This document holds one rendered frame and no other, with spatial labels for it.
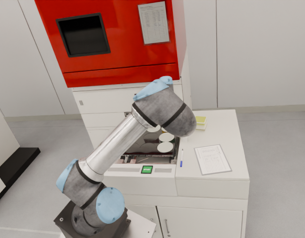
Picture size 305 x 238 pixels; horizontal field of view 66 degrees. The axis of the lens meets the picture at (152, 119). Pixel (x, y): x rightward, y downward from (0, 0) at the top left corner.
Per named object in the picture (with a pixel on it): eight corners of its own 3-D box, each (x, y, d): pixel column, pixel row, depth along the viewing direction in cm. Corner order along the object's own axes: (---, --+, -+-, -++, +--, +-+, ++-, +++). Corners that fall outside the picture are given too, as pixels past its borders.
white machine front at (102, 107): (88, 128, 196) (71, 84, 175) (186, 125, 177) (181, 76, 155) (86, 130, 193) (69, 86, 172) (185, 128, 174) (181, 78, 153)
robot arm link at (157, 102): (77, 216, 82) (189, 105, 76) (45, 188, 81) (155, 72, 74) (87, 199, 94) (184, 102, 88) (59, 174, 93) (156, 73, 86)
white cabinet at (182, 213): (130, 197, 232) (108, 130, 189) (232, 201, 210) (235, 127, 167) (108, 265, 180) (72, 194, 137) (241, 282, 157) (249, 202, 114)
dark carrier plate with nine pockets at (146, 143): (132, 123, 176) (132, 123, 176) (178, 123, 168) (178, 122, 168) (119, 155, 148) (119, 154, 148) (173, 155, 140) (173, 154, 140)
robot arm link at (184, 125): (212, 129, 77) (190, 112, 125) (188, 106, 76) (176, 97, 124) (186, 153, 78) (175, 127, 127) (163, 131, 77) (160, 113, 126)
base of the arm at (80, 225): (94, 243, 95) (105, 240, 88) (63, 224, 92) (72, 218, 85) (111, 210, 106) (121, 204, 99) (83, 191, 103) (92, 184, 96)
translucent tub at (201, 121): (195, 124, 151) (195, 115, 147) (207, 125, 148) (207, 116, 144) (192, 131, 145) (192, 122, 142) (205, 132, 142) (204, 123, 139)
